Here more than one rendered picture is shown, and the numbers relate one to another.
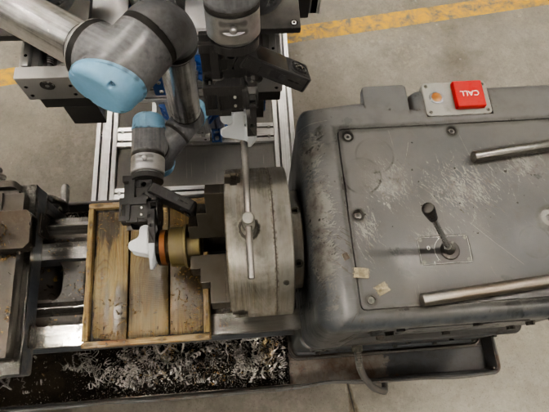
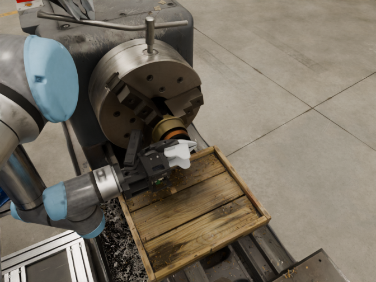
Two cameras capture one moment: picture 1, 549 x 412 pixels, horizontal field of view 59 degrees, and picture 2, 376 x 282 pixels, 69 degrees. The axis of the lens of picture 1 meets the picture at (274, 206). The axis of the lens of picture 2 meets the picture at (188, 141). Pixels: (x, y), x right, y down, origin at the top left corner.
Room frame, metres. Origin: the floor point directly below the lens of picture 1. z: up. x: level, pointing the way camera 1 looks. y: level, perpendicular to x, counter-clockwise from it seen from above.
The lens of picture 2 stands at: (0.37, 0.68, 1.61)
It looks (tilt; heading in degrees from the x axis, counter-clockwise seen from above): 48 degrees down; 252
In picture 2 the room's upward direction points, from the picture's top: straight up
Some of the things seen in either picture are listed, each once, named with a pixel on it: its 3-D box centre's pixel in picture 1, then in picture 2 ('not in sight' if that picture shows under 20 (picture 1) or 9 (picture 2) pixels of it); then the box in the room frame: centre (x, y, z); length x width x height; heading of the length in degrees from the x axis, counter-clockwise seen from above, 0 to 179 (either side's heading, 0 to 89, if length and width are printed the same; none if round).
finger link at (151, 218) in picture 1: (152, 224); (161, 149); (0.30, 0.26, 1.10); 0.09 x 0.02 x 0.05; 8
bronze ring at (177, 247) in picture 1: (180, 246); (170, 134); (0.26, 0.19, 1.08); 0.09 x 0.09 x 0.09; 9
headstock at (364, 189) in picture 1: (430, 224); (107, 46); (0.37, -0.35, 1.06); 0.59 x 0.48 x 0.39; 99
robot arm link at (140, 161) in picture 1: (147, 167); (108, 181); (0.44, 0.29, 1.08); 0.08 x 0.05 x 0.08; 98
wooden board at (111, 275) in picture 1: (148, 270); (188, 203); (0.25, 0.30, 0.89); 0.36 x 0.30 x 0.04; 9
